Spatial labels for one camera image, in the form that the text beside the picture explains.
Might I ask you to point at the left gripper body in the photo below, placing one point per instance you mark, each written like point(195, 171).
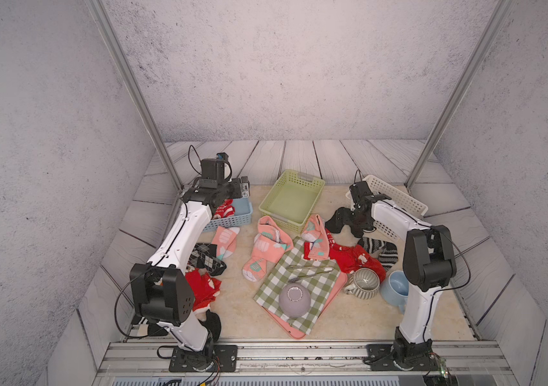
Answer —
point(230, 189)

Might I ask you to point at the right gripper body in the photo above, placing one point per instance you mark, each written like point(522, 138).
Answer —
point(366, 224)

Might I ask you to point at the red white striped sock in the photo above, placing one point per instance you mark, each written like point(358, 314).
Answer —
point(225, 210)

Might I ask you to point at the dark argyle sock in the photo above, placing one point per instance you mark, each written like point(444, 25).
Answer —
point(203, 257)

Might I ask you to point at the red santa sock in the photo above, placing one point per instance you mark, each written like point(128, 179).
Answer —
point(205, 290)

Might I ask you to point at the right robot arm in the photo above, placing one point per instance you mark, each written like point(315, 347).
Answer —
point(428, 264)

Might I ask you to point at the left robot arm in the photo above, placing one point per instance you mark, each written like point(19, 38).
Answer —
point(160, 291)

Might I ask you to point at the blue plastic basket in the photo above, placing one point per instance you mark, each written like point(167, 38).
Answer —
point(243, 213)

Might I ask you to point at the green plastic basket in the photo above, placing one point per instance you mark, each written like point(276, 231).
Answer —
point(291, 200)

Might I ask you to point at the red sock centre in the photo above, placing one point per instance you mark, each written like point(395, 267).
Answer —
point(351, 259)

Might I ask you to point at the pink sock right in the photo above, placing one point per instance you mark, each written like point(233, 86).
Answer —
point(315, 237)

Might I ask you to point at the pink sock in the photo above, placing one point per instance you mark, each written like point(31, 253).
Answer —
point(315, 237)
point(225, 240)
point(270, 244)

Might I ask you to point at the black white striped sock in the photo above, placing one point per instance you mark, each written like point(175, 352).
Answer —
point(384, 251)

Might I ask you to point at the pink sock left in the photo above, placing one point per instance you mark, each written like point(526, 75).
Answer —
point(225, 240)

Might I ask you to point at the metal tongs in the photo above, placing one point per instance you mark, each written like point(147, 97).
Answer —
point(307, 271)

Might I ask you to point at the striped ceramic mug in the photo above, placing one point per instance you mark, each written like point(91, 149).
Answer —
point(363, 284)

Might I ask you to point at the pink sock centre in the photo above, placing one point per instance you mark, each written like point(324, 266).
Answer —
point(270, 244)

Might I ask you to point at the light blue mug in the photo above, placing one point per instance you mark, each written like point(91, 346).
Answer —
point(395, 289)

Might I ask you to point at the grey upturned bowl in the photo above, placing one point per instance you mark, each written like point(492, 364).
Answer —
point(295, 300)

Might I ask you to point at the black sock at edge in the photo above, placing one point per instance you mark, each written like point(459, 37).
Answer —
point(141, 327)

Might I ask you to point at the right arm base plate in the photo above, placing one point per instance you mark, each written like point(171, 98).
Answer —
point(380, 358)

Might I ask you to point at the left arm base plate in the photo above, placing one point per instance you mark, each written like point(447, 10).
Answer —
point(219, 357)

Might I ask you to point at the left metal frame post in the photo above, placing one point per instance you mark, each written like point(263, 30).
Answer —
point(121, 62)

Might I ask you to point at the front aluminium rail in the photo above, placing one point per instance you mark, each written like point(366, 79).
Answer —
point(312, 362)

